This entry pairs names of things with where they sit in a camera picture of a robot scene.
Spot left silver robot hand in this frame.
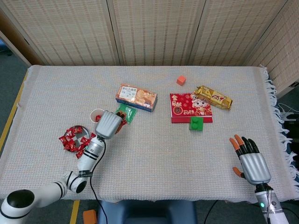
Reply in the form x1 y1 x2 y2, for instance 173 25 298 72
94 110 127 140

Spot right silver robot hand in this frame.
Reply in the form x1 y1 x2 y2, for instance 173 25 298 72
229 134 272 186

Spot white paper cup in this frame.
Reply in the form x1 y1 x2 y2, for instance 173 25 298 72
90 108 106 124

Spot red candies pile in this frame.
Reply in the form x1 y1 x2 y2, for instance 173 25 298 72
63 125 92 153

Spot green foil sachet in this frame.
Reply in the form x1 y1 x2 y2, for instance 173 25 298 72
116 103 138 126

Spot orange and blue cookie box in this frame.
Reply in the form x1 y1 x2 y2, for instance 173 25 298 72
115 83 158 113

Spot white woven tablecloth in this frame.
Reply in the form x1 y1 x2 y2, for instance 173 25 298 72
0 64 299 204

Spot green toy building block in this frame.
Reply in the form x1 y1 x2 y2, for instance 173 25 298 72
188 116 204 132

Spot red desk calendar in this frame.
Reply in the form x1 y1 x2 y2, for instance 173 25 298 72
169 92 214 124

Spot gold biscuit packet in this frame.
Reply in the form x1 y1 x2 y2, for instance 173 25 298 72
193 85 234 112

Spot orange block on floor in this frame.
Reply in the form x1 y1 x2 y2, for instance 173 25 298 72
83 209 98 224

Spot blue padded chair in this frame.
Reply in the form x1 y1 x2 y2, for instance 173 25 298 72
97 200 198 224

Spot woven rattan screen panel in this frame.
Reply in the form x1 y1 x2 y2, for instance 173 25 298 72
107 0 206 66
188 0 288 66
244 0 299 98
0 0 121 66

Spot thin black wrist wires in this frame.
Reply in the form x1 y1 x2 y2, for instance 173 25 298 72
263 185 276 224

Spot white clamp with cable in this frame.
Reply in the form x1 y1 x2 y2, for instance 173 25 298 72
277 102 295 123

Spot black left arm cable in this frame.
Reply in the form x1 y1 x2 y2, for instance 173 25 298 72
90 137 109 224

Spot black floor cable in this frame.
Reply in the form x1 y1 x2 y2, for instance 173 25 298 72
203 200 219 224

